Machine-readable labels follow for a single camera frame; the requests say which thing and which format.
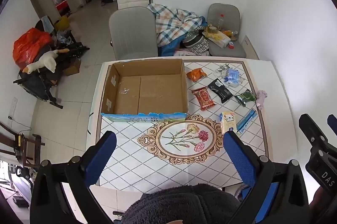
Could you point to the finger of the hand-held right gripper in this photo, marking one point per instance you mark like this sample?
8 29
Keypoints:
312 132
333 122

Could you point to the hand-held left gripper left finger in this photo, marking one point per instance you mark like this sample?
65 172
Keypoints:
101 155

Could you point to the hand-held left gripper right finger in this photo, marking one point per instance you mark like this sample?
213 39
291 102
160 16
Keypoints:
239 158

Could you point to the long blue packet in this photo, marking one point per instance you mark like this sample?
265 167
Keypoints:
246 121

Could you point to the white cartoon tissue pack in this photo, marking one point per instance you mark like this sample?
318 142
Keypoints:
227 121

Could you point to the green snack packet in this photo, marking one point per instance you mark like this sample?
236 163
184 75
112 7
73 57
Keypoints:
244 97

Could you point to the red snack packet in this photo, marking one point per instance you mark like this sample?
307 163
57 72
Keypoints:
204 99

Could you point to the black snack packet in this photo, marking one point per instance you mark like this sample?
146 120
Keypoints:
219 89

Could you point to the light blue tissue pack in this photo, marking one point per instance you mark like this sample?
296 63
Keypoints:
233 76

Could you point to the orange snack packet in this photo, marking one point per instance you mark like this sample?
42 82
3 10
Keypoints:
196 74

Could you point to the dark wooden chair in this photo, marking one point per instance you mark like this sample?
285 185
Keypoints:
26 150

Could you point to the person's dark fleece clothing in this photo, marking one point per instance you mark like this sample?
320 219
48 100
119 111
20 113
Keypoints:
179 205

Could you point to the small brown cardboard box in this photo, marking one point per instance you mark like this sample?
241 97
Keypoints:
72 67

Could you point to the black folded stroller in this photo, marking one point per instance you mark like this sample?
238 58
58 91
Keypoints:
34 84

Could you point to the white panel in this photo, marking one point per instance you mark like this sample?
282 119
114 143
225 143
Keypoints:
251 49

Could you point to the white goose plush toy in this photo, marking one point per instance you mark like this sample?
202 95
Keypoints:
47 60

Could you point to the small red object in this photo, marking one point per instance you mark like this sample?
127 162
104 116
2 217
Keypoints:
231 45

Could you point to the pink floral cloth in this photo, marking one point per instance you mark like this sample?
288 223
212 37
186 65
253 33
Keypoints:
189 53

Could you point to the white paper pack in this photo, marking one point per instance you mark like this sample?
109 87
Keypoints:
219 39

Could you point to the black patterned cloth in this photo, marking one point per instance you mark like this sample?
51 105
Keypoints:
194 42

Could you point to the clear plastic bag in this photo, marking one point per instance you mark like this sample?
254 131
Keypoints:
63 36

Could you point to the grey upholstered chair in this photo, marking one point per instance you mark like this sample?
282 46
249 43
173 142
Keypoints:
223 12
131 32

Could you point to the orange plastic bag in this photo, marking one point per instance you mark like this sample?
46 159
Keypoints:
29 47

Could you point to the brown tape roll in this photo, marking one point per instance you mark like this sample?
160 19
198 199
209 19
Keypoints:
212 29

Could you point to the yellow bag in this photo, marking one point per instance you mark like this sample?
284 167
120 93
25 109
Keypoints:
63 24

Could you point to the clear bottle with red cap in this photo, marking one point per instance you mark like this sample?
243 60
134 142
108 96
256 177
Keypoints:
221 21

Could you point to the light blue cloth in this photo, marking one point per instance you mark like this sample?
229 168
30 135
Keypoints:
48 24

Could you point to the plaid blanket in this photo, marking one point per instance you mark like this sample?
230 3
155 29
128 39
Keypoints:
171 21

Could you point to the red bedding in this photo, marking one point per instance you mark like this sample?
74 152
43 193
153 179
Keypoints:
62 7

